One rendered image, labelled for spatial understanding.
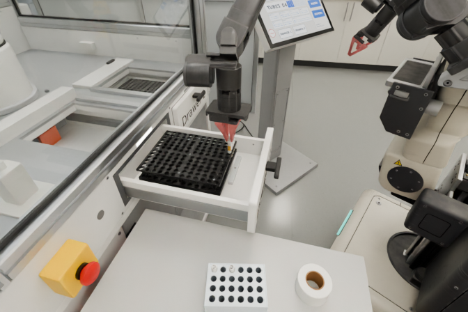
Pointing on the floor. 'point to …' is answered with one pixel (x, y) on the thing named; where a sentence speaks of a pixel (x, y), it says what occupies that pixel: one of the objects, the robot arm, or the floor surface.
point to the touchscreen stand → (289, 177)
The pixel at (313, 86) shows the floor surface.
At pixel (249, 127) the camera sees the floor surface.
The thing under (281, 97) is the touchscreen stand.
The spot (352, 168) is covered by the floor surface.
